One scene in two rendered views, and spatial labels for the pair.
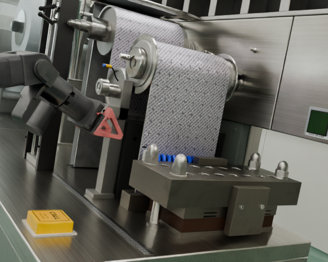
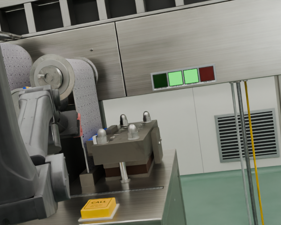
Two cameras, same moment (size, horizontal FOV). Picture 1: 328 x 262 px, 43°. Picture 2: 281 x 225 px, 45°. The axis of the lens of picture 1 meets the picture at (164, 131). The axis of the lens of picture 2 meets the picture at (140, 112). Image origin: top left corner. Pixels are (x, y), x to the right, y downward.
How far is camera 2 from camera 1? 0.68 m
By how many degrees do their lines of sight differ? 46
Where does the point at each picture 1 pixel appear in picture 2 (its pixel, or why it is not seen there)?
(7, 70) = (50, 105)
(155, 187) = (127, 152)
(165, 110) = (82, 106)
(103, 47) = not seen: outside the picture
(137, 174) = (102, 153)
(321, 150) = not seen: hidden behind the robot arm
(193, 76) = (84, 76)
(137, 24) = (3, 50)
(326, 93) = (157, 63)
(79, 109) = (64, 122)
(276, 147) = not seen: hidden behind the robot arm
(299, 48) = (127, 41)
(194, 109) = (89, 99)
